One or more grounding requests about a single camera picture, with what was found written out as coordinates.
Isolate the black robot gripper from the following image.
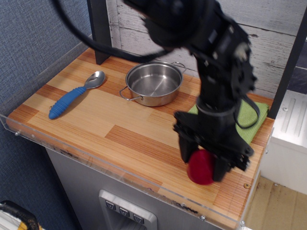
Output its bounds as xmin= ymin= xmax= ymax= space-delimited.
xmin=174 ymin=111 xmax=254 ymax=182

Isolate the red dome-shaped object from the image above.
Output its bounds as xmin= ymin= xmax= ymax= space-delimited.
xmin=187 ymin=149 xmax=215 ymax=185

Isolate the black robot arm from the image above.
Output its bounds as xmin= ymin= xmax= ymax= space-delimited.
xmin=126 ymin=0 xmax=256 ymax=185

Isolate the green folded cloth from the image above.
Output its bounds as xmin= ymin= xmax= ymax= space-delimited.
xmin=188 ymin=99 xmax=270 ymax=146

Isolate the yellow object at corner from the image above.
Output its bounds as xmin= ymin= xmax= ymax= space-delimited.
xmin=17 ymin=221 xmax=42 ymax=230

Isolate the white toy appliance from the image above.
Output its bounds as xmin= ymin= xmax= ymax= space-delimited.
xmin=260 ymin=90 xmax=307 ymax=194

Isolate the small steel pot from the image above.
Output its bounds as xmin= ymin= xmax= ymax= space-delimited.
xmin=119 ymin=61 xmax=187 ymax=107

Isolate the grey toy fridge cabinet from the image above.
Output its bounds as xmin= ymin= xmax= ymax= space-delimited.
xmin=47 ymin=149 xmax=217 ymax=230

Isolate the clear acrylic table guard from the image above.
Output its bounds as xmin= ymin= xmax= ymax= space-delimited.
xmin=0 ymin=36 xmax=273 ymax=230

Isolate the right black vertical post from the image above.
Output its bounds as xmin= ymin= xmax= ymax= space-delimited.
xmin=268 ymin=9 xmax=307 ymax=119

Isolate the black vertical post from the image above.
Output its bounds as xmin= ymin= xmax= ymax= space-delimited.
xmin=268 ymin=9 xmax=307 ymax=119
xmin=86 ymin=0 xmax=114 ymax=65

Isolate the blue-handled metal spoon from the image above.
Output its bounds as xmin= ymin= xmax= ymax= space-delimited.
xmin=48 ymin=71 xmax=106 ymax=119

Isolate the left black vertical post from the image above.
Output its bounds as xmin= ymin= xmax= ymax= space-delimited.
xmin=86 ymin=0 xmax=114 ymax=65

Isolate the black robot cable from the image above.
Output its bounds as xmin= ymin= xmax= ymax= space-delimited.
xmin=51 ymin=0 xmax=173 ymax=63

